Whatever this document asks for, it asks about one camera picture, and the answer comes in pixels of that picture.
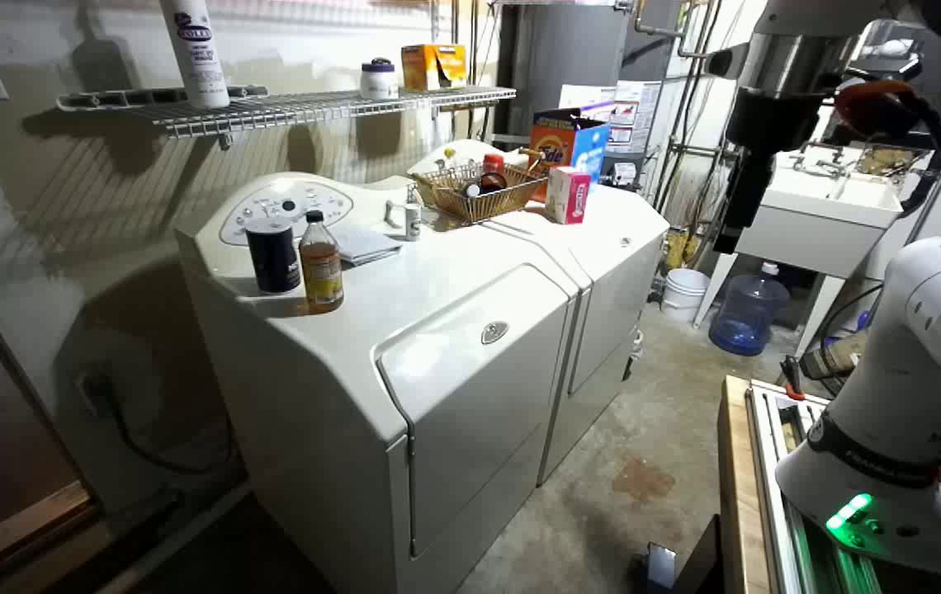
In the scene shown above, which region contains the white bucket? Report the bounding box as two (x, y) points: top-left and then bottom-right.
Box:
(659, 264), (710, 325)

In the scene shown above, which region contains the white dryer machine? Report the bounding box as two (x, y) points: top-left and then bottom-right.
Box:
(413, 138), (675, 488)

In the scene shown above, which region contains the white wire wall shelf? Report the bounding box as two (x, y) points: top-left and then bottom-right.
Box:
(54, 83), (520, 142)

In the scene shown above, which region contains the amber liquid bottle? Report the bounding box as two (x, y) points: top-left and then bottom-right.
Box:
(296, 209), (347, 313)

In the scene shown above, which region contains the wooden table edge board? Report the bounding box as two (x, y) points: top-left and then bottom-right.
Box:
(718, 373), (780, 594)

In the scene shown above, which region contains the grey water heater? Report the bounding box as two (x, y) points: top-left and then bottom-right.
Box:
(511, 0), (647, 142)

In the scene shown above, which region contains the wicker basket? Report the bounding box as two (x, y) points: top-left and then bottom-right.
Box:
(413, 161), (547, 228)

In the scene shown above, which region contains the aluminium frame rail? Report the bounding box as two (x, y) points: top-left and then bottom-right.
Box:
(746, 377), (829, 594)

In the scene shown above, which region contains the orange detergent box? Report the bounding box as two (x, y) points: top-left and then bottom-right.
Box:
(526, 111), (582, 180)

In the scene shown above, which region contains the pink box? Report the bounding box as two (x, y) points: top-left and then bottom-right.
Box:
(544, 165), (593, 228)

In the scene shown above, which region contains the white washing machine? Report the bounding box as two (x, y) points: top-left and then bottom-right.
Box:
(172, 170), (585, 594)

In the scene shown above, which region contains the blue box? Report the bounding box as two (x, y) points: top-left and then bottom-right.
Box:
(571, 118), (614, 186)

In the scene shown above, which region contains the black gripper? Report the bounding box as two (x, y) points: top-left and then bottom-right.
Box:
(714, 88), (824, 259)

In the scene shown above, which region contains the white utility sink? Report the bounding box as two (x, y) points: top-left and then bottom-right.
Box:
(732, 147), (908, 281)

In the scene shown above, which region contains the blue water jug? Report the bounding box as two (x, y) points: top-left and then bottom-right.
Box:
(707, 262), (794, 361)

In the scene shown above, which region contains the black wall power cable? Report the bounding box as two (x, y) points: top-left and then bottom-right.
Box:
(75, 367), (240, 478)

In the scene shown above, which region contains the white jar with dark lid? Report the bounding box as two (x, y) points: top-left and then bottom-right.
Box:
(356, 58), (401, 104)

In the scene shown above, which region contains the yellow cardboard box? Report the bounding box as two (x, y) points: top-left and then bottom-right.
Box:
(401, 43), (470, 96)

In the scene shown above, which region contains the dark plastic cup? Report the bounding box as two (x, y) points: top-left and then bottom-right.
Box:
(244, 218), (303, 298)

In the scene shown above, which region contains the white spray can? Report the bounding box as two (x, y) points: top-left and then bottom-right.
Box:
(160, 0), (232, 111)

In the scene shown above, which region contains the red item in basket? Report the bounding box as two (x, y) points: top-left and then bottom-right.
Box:
(479, 153), (511, 199)

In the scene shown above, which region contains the folded paper sheet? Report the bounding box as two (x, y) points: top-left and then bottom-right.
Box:
(331, 225), (403, 270)

